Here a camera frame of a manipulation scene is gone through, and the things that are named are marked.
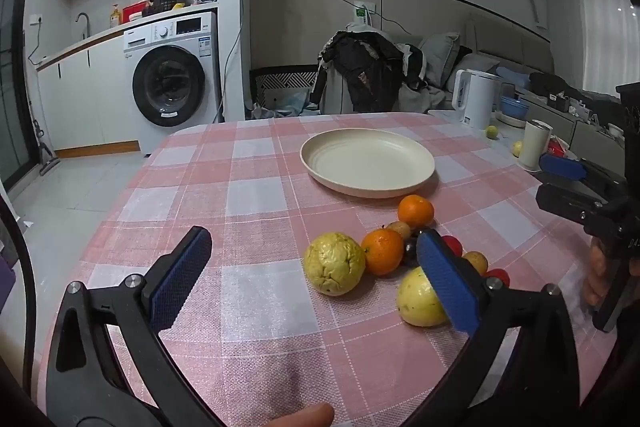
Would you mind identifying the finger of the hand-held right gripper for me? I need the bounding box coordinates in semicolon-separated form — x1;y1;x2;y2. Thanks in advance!
536;183;603;223
539;154;628;196

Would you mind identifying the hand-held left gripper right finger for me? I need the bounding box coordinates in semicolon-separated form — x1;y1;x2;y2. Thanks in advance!
405;228;581;427

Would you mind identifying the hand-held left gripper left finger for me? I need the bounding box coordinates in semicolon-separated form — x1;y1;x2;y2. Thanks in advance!
46;226;223;427

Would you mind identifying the smooth yellow round fruit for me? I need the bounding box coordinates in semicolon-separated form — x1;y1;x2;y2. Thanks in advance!
396;266;451;328

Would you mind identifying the red tomato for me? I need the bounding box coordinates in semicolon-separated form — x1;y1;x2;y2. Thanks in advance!
440;234;465;258
482;268;511;289

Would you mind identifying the orange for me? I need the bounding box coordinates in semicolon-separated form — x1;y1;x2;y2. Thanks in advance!
361;228;405;277
397;195;435;229

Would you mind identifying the bumpy green guava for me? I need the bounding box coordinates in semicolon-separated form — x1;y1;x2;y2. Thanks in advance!
303;232;367;297

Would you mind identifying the cream round plate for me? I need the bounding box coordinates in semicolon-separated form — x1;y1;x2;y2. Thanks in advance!
300;128;436;199

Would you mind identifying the person's right hand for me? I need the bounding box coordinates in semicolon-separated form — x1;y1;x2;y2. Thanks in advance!
582;237;613;308

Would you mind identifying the person's left hand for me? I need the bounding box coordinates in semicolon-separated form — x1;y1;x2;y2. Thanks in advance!
260;402;335;427

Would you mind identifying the white tumbler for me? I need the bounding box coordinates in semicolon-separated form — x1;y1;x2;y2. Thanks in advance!
517;119;552;168

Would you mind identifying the white side table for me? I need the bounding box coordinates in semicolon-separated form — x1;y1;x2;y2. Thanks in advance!
427;107;626;188

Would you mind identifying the blue bowl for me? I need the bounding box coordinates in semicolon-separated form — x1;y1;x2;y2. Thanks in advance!
500;96;530;118

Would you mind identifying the pink checked tablecloth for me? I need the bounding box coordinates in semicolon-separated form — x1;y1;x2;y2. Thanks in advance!
37;112;626;427

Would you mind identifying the white electric kettle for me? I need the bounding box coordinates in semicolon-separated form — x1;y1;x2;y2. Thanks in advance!
451;69;503;130

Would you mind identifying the grey sofa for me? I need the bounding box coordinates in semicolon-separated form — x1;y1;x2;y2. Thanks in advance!
450;14;623;142

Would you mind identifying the grey pillow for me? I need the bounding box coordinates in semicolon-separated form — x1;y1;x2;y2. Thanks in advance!
420;32;461;88

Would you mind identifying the white kitchen counter cabinet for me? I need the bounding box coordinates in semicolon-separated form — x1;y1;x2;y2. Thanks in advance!
36;29;141;158

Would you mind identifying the black jacket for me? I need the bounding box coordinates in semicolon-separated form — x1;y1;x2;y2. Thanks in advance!
311;31;426;112

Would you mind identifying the black chevron patterned basket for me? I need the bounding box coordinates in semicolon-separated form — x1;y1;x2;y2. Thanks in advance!
250;66;321;108

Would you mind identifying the white washing machine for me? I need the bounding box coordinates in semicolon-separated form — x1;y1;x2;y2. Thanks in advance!
123;11;223;156

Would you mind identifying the red box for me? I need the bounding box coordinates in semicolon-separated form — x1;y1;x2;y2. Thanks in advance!
122;2;151;25

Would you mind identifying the wall socket with green charger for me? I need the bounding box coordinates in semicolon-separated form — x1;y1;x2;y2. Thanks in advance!
352;0;376;28

